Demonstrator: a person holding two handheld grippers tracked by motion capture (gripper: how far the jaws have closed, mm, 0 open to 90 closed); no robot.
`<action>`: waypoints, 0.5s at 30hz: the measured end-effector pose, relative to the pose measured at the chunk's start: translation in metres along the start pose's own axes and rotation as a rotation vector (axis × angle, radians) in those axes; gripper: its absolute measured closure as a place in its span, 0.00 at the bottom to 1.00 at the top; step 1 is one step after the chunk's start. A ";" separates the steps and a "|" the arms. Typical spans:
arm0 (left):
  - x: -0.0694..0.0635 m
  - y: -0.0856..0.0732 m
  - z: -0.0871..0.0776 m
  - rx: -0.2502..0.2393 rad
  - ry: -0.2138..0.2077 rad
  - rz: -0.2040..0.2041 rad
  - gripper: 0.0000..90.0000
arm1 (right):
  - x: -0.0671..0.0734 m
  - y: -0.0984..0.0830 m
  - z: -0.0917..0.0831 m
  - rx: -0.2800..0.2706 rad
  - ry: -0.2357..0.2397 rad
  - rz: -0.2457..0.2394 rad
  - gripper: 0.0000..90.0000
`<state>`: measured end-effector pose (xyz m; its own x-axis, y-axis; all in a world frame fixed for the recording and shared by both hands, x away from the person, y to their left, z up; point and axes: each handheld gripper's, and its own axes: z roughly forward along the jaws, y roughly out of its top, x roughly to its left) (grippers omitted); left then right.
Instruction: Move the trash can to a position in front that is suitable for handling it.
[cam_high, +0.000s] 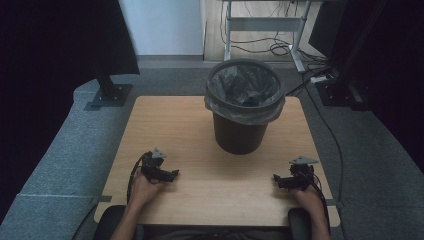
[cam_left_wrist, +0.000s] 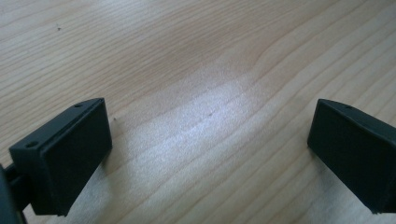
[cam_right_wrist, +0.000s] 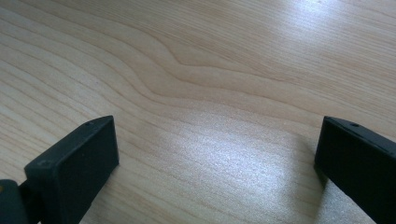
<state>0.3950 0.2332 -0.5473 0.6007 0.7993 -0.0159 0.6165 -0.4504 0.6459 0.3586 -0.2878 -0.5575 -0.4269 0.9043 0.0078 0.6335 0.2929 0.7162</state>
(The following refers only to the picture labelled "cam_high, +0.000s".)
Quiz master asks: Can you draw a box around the white metal desk frame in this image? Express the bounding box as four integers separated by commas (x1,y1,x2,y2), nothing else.
219,0,313,75

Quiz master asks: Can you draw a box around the grey plastic trash bag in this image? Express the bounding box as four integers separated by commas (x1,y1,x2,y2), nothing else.
204,62,287,126

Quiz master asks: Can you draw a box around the black curtain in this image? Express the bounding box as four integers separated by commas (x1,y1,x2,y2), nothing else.
364,0,424,174
0,0,141,223

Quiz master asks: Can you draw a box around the black stand base left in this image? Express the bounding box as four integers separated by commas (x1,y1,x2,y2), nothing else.
83,64,134,112

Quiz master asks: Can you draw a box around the person's left hand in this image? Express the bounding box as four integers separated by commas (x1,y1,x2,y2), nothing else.
129,172,168,207

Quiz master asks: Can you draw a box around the black chair armrest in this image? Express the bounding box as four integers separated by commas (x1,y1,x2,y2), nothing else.
93,204,126,240
287,207,313,240

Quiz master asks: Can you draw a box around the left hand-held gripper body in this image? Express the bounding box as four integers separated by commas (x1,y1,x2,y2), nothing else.
141,147,167,178

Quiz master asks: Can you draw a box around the dark monitor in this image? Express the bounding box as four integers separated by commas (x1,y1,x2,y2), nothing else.
308,0,349,60

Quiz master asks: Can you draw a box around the black metal stand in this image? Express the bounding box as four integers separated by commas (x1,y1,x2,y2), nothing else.
314,0,391,112

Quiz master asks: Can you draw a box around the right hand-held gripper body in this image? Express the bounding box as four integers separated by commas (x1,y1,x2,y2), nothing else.
288,155,319,192

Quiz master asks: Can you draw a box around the white power strip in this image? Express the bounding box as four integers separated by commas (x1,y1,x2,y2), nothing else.
309,74,330,85

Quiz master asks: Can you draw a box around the tangle of black floor cables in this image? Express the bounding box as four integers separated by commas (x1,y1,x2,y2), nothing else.
219,33,331,68

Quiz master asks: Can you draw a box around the long black floor cable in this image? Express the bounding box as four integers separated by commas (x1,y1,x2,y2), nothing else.
301,76,345,205

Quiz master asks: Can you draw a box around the person's right hand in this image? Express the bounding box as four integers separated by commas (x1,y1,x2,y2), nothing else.
292,185,323,215

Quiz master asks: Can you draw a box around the dark round trash bin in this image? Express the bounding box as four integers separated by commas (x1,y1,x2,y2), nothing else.
205,58,285,156

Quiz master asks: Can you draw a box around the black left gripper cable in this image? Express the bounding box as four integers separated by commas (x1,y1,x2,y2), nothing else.
125,151,151,205

